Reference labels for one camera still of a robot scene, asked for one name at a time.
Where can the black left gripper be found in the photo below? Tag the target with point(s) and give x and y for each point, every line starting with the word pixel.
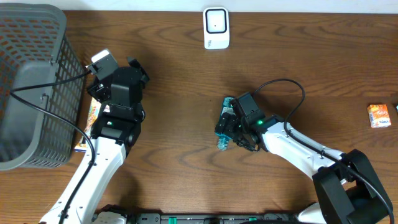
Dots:
pixel 99 86

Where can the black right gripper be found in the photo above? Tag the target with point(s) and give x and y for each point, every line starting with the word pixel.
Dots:
pixel 227 122

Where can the teal mouthwash bottle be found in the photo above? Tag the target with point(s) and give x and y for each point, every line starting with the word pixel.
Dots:
pixel 224 127

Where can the yellow snack chip bag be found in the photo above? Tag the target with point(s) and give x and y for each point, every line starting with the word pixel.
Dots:
pixel 94 110

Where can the small orange snack packet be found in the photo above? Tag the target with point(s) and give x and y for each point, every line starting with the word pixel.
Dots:
pixel 378 116

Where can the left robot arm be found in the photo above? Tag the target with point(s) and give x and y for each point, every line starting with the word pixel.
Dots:
pixel 112 135

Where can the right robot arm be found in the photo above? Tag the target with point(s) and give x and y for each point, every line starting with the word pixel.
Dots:
pixel 347 186

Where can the white barcode scanner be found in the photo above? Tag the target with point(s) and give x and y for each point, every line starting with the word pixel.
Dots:
pixel 216 28

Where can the grey plastic mesh basket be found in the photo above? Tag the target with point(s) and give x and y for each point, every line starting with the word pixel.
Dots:
pixel 35 51

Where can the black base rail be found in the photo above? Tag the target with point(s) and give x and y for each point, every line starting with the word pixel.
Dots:
pixel 156 218

